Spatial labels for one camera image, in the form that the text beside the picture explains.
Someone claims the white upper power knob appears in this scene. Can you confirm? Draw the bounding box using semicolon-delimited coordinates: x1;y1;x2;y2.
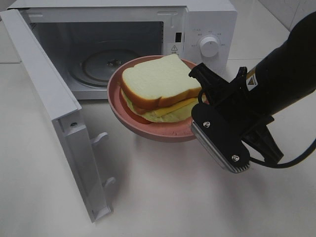
199;36;219;58

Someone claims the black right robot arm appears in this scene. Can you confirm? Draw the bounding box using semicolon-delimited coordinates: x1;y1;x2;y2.
189;13;316;172

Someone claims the white microwave door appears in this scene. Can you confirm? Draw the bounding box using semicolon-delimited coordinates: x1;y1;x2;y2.
0;9;112;222

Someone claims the toy bread cheese sandwich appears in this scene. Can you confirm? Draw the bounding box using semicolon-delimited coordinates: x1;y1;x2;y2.
120;54;201;123

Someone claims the white warning label sticker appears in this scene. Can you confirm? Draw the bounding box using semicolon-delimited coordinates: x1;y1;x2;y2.
167;42;183;56

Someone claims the white microwave oven body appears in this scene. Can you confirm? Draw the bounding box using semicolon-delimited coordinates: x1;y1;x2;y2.
7;0;237;100

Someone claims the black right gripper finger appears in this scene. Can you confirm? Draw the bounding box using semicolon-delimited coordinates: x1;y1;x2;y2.
189;63;231;108

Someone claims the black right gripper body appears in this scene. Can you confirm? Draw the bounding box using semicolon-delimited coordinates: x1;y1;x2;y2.
213;67;283;163

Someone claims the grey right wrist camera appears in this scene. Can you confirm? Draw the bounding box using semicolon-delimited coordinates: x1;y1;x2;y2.
191;103;250;173

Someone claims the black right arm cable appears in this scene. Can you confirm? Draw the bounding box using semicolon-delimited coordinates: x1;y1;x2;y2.
197;88;316;169

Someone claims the pink speckled plate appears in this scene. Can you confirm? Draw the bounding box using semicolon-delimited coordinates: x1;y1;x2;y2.
107;55;196;143

